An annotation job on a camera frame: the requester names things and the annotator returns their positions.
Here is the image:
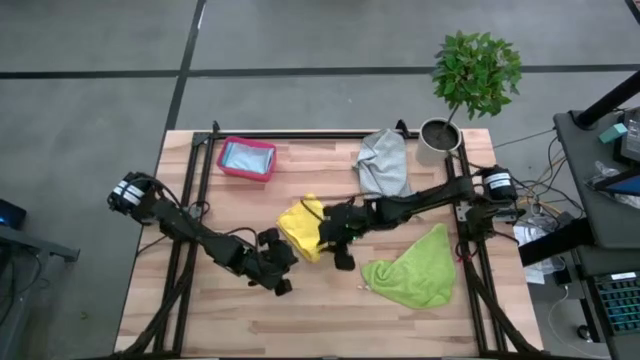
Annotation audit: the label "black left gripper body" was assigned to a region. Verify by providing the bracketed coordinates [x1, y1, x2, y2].
[233, 238, 300, 298]

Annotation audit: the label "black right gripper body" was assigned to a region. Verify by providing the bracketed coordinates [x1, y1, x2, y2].
[318, 201, 377, 247]

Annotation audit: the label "yellow microfiber towel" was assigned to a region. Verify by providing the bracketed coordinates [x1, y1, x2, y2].
[276, 193, 327, 265]

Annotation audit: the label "grey microfiber towel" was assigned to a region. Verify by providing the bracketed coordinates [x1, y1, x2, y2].
[353, 127, 414, 201]

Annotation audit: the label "green microfiber towel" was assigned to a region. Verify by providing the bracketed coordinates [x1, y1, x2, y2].
[360, 222, 457, 311]

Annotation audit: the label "light blue microfiber towel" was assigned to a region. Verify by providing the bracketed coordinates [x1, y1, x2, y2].
[220, 141, 276, 176]

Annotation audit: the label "pink plastic bin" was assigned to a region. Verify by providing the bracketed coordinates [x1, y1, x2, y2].
[215, 135, 279, 184]

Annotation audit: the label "white papers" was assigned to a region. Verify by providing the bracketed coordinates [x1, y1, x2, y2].
[511, 221, 554, 287]

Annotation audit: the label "green potted tree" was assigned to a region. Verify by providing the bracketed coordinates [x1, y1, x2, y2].
[415, 30, 524, 168]

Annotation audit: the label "grey metal bench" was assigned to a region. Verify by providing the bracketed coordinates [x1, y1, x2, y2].
[0, 223, 82, 360]

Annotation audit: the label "black device blue light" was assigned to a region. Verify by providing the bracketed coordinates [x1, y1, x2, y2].
[0, 198, 28, 231]

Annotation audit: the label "grey side desk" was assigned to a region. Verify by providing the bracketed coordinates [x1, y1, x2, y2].
[551, 109, 640, 360]

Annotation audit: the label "black tablet blue screen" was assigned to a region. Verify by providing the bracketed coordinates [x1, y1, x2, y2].
[591, 168, 640, 199]

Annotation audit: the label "small teal box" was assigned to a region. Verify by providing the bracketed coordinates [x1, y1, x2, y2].
[597, 122, 629, 146]

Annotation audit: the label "backlit colourful keyboard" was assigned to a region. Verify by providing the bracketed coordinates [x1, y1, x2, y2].
[591, 270, 640, 338]

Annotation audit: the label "black metal pole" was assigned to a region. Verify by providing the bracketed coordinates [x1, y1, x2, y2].
[573, 69, 640, 130]

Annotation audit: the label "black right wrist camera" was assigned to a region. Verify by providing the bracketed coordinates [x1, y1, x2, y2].
[333, 246, 357, 273]

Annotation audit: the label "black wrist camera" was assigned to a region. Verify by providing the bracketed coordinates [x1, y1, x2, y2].
[333, 246, 357, 273]
[256, 227, 281, 247]

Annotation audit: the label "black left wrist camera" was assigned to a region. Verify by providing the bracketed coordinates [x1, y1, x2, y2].
[256, 227, 281, 247]

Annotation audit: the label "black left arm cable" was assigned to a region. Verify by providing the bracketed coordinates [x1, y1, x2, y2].
[219, 225, 261, 241]

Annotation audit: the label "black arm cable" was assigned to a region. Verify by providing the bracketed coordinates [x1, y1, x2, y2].
[298, 191, 384, 224]
[219, 225, 261, 241]

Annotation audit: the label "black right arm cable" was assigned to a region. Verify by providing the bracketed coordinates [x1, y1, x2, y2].
[298, 191, 384, 224]

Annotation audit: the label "black aluminium table frame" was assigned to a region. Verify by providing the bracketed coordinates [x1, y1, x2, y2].
[113, 119, 547, 360]

